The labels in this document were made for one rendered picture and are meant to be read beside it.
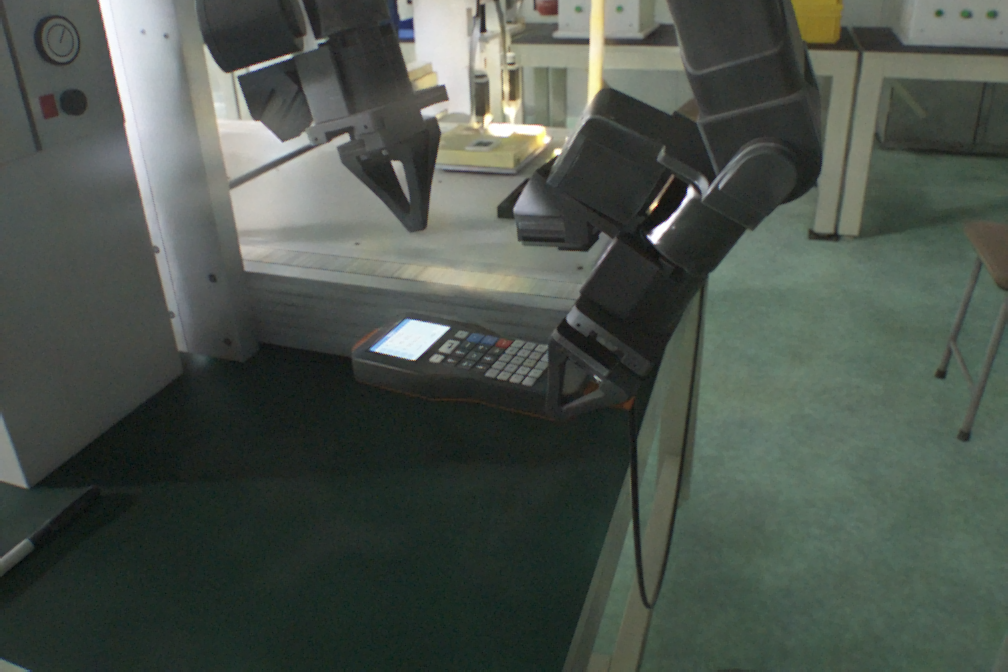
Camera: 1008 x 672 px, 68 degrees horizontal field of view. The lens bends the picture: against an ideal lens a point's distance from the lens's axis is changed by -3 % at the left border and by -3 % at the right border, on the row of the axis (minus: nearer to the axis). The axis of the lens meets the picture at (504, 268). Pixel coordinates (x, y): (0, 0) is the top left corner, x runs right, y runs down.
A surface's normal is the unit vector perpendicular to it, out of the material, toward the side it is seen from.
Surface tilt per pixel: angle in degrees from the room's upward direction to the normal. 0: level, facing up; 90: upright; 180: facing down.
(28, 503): 0
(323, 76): 90
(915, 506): 0
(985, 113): 90
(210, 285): 90
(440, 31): 90
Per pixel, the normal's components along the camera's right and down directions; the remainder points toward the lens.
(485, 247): -0.04, -0.91
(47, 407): 0.94, 0.11
